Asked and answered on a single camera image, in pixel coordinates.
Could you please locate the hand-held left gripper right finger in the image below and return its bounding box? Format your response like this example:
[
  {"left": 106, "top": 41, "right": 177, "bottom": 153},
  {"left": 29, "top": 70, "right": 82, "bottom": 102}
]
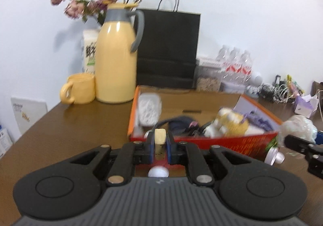
[{"left": 165, "top": 130, "right": 249, "bottom": 186}]

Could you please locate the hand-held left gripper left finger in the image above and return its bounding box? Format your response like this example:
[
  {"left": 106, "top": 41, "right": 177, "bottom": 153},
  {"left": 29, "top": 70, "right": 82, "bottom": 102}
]
[{"left": 70, "top": 130, "right": 155, "bottom": 186}]

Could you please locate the cream block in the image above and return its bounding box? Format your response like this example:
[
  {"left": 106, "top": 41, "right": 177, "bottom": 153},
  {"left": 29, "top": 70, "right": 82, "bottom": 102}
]
[{"left": 155, "top": 128, "right": 167, "bottom": 162}]

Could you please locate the clear plastic bag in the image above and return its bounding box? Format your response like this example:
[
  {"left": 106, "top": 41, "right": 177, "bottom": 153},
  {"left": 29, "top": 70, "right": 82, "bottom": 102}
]
[{"left": 279, "top": 115, "right": 318, "bottom": 146}]

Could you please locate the white bottle cap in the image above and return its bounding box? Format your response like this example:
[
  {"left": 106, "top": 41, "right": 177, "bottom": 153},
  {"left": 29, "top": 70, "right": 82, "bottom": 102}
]
[{"left": 264, "top": 138, "right": 285, "bottom": 166}]

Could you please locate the orange cardboard box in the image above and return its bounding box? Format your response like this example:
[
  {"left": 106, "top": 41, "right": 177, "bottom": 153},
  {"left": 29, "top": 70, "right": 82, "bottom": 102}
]
[{"left": 127, "top": 85, "right": 283, "bottom": 167}]

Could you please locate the white round puck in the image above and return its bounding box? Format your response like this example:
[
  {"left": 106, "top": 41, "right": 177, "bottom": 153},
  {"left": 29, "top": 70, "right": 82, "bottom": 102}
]
[{"left": 148, "top": 165, "right": 169, "bottom": 178}]

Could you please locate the dark blue pouch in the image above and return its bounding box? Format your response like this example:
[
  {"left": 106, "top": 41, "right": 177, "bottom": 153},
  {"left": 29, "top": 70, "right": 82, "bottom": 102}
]
[{"left": 156, "top": 116, "right": 202, "bottom": 138}]

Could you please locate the purple tissue pack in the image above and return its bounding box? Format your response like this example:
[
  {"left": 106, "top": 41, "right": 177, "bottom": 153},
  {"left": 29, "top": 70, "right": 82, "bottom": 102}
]
[{"left": 294, "top": 94, "right": 319, "bottom": 118}]

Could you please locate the translucent plastic container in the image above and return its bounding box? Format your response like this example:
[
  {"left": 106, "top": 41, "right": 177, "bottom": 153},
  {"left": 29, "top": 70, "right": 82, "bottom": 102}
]
[{"left": 138, "top": 93, "right": 162, "bottom": 128}]

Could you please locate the purple knit pouch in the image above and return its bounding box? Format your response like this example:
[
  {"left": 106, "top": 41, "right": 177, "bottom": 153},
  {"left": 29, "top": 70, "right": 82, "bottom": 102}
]
[{"left": 242, "top": 112, "right": 275, "bottom": 132}]

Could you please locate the dark brown box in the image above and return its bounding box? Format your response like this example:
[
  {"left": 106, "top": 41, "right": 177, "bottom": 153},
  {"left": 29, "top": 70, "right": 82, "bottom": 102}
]
[{"left": 311, "top": 81, "right": 323, "bottom": 96}]

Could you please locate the yellow snack packet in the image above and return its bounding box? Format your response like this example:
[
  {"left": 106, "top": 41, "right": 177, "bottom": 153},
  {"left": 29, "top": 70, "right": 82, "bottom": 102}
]
[{"left": 286, "top": 75, "right": 303, "bottom": 95}]

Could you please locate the yellow white plush toy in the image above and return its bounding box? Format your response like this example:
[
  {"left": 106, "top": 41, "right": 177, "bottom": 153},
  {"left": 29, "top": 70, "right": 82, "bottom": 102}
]
[{"left": 204, "top": 108, "right": 253, "bottom": 138}]

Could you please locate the clear jar of seeds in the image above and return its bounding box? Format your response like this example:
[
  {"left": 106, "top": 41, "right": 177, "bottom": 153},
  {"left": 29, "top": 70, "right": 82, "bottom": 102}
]
[{"left": 195, "top": 65, "right": 222, "bottom": 92}]

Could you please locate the white robot speaker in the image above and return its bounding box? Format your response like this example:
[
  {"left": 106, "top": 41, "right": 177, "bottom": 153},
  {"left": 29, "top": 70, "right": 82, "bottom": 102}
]
[{"left": 246, "top": 71, "right": 263, "bottom": 95}]

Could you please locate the printed tin box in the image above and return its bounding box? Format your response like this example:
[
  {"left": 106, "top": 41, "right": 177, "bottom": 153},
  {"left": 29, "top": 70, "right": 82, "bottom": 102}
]
[{"left": 219, "top": 81, "right": 246, "bottom": 94}]

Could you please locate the yellow mug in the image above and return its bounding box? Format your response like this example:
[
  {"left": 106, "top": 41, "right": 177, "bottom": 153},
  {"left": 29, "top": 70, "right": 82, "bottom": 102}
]
[{"left": 60, "top": 73, "right": 96, "bottom": 105}]

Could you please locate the yellow thermos jug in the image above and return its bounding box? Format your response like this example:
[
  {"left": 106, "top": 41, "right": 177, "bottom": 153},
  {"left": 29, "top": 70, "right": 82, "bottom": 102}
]
[{"left": 94, "top": 3, "right": 145, "bottom": 104}]

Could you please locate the clear water bottle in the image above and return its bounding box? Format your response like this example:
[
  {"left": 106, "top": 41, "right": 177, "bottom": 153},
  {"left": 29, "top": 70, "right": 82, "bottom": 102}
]
[
  {"left": 225, "top": 47, "right": 241, "bottom": 84},
  {"left": 237, "top": 50, "right": 253, "bottom": 85},
  {"left": 216, "top": 45, "right": 231, "bottom": 70}
]

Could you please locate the white flat box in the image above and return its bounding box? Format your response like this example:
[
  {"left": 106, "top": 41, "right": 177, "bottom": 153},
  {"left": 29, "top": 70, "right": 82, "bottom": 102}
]
[{"left": 196, "top": 56, "right": 224, "bottom": 67}]

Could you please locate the black paper bag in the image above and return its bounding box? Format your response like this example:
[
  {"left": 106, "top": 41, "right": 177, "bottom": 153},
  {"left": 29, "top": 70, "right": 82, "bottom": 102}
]
[{"left": 134, "top": 0, "right": 201, "bottom": 89}]

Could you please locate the white carton green print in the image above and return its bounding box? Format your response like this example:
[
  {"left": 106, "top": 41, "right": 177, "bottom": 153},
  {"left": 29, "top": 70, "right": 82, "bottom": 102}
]
[{"left": 82, "top": 29, "right": 101, "bottom": 74}]

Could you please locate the blue white box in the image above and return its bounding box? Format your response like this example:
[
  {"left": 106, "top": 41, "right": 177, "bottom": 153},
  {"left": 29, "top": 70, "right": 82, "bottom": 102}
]
[{"left": 0, "top": 121, "right": 13, "bottom": 158}]

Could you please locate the hanging white cable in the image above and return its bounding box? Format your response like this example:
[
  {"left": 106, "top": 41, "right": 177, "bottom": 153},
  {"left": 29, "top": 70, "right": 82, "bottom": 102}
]
[{"left": 317, "top": 88, "right": 323, "bottom": 122}]

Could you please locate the white cable tangle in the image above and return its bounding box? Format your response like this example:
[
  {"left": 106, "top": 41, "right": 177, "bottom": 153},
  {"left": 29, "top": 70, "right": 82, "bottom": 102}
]
[{"left": 275, "top": 85, "right": 303, "bottom": 103}]

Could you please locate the black cable tangle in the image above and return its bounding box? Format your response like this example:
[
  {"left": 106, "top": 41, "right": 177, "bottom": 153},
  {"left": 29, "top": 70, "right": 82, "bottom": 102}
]
[{"left": 259, "top": 83, "right": 280, "bottom": 101}]

